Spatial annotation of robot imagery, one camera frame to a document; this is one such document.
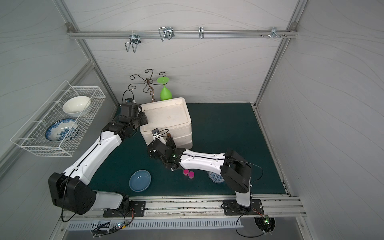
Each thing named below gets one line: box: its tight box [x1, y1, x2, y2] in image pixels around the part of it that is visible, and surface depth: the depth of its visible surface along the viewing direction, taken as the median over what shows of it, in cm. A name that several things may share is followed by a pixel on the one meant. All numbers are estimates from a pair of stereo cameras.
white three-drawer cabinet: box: [140, 97, 193, 149], surface depth 84 cm
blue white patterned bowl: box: [207, 171, 225, 184], surface depth 84 cm
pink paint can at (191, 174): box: [188, 171, 195, 179], surface depth 85 cm
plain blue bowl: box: [129, 169, 152, 193], surface depth 82 cm
